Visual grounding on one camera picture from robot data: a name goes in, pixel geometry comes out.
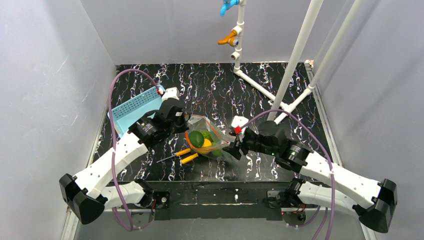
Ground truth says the green grape bunch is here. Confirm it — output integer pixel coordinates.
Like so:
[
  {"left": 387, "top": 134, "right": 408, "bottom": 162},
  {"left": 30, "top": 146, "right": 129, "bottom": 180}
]
[{"left": 209, "top": 149, "right": 224, "bottom": 158}]

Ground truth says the yellow lemon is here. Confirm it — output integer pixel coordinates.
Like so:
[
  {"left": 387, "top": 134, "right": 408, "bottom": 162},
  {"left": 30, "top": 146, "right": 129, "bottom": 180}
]
[{"left": 201, "top": 138, "right": 213, "bottom": 148}]

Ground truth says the green avocado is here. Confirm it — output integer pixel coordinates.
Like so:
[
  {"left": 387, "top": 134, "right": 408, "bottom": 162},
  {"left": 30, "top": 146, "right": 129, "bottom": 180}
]
[{"left": 188, "top": 130, "right": 205, "bottom": 148}]

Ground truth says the clear zip top bag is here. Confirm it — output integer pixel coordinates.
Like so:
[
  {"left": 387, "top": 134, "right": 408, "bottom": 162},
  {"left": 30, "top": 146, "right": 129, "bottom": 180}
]
[{"left": 184, "top": 114, "right": 235, "bottom": 161}]

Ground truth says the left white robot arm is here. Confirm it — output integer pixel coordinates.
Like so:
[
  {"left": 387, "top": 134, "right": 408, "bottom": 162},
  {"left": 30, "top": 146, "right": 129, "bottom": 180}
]
[{"left": 59, "top": 98, "right": 188, "bottom": 225}]

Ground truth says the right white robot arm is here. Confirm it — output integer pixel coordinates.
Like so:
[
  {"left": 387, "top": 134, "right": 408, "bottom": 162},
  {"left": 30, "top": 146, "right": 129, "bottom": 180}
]
[{"left": 224, "top": 116, "right": 398, "bottom": 234}]

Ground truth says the light blue plastic basket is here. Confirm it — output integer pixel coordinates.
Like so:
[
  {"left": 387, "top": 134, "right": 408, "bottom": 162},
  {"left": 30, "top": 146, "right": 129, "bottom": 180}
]
[{"left": 112, "top": 86, "right": 162, "bottom": 138}]

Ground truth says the orange faucet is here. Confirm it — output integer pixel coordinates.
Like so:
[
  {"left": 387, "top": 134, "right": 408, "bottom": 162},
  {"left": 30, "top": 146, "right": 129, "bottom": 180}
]
[{"left": 217, "top": 30, "right": 239, "bottom": 48}]

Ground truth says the blue faucet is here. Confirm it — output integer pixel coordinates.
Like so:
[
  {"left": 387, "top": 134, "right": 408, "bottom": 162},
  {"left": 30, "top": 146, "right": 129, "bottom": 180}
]
[{"left": 219, "top": 0, "right": 240, "bottom": 17}]

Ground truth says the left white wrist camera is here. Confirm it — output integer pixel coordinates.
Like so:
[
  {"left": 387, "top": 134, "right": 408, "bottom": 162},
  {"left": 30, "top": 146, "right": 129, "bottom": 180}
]
[{"left": 158, "top": 87, "right": 180, "bottom": 102}]

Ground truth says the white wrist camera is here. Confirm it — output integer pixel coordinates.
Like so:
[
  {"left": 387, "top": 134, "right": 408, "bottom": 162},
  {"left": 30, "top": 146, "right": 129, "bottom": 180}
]
[
  {"left": 158, "top": 87, "right": 180, "bottom": 102},
  {"left": 230, "top": 115, "right": 249, "bottom": 136}
]

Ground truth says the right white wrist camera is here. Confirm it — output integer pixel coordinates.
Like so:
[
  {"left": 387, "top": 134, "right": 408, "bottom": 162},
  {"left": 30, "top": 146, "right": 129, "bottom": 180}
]
[{"left": 230, "top": 115, "right": 249, "bottom": 136}]

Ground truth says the white pvc pipe frame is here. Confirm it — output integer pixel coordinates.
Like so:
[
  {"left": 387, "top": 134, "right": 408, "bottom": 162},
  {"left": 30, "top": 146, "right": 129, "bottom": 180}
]
[{"left": 230, "top": 0, "right": 365, "bottom": 125}]

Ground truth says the orange handle screwdriver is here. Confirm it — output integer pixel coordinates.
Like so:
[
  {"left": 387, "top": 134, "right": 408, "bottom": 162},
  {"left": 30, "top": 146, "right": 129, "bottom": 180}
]
[{"left": 156, "top": 148, "right": 191, "bottom": 163}]

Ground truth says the yellow handle screwdriver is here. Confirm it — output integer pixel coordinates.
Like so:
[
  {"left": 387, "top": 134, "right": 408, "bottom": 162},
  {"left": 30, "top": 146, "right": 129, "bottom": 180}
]
[{"left": 180, "top": 152, "right": 199, "bottom": 165}]

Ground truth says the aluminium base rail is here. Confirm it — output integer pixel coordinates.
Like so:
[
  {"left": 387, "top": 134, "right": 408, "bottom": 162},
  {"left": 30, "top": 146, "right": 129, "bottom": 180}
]
[{"left": 59, "top": 187, "right": 369, "bottom": 240}]

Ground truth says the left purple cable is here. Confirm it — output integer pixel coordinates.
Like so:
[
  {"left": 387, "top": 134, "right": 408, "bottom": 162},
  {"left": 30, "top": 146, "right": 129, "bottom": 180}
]
[{"left": 107, "top": 68, "right": 163, "bottom": 232}]

